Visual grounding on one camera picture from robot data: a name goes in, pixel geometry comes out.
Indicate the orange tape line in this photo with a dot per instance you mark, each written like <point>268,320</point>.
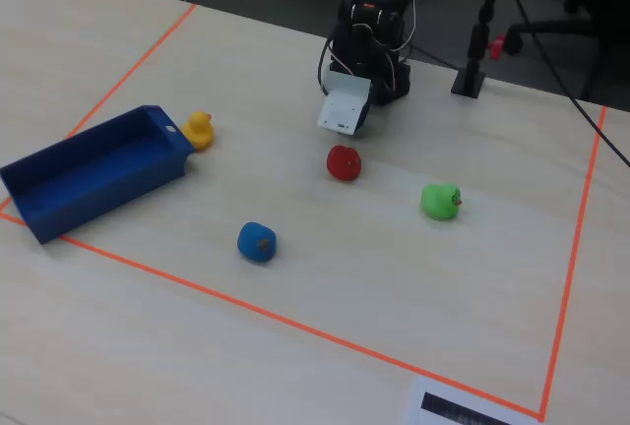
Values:
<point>573,258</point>
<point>130,68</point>
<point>275,314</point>

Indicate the yellow rubber duck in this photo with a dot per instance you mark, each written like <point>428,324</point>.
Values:
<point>198,133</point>

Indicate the black office chair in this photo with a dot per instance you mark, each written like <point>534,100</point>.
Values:
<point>556,26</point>

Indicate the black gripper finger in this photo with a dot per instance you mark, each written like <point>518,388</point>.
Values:
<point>365,117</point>

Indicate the red clamp knob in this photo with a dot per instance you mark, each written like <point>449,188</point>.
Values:
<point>497,47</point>

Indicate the red rubber duck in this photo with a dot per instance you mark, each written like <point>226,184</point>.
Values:
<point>342,164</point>

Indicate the white paper with black print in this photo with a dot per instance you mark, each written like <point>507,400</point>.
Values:
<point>418,395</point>

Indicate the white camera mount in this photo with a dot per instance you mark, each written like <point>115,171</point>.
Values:
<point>340,110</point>

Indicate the green rubber duck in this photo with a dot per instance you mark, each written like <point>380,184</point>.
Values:
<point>435,203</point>

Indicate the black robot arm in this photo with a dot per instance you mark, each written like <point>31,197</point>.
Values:
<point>389,17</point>

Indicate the blue rubber duck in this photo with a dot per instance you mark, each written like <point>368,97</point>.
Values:
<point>253,243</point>

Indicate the black camera stand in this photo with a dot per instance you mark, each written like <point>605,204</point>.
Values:
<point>475,46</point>

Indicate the blue plastic box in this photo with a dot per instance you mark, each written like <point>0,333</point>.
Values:
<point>98,171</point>

